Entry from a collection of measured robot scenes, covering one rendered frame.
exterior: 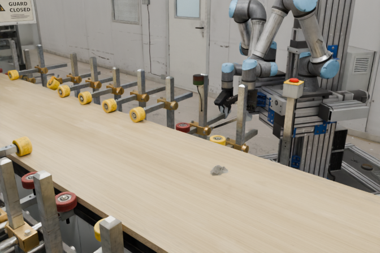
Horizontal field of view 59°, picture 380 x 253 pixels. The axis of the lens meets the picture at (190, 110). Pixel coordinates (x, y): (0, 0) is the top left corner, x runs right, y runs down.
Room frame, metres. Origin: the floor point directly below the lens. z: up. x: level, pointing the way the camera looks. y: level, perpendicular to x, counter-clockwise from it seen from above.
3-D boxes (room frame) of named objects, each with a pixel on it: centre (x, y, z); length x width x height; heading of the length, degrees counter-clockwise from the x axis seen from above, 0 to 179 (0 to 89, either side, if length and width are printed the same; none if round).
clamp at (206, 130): (1.81, -0.06, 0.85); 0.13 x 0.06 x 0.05; 52
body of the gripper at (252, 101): (1.72, -0.32, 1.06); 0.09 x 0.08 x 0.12; 72
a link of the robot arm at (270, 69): (1.77, -0.40, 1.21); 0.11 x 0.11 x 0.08; 18
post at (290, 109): (1.48, -0.48, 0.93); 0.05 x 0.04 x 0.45; 52
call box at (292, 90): (1.48, -0.47, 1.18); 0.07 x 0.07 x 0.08; 52
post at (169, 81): (1.95, 0.12, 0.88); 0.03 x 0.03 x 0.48; 52
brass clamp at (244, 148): (1.66, -0.25, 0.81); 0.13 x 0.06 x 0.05; 52
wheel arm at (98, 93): (2.29, 0.54, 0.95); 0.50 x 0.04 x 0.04; 142
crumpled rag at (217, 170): (1.22, -0.12, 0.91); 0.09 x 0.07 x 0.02; 127
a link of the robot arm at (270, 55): (2.47, -0.57, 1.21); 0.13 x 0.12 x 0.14; 65
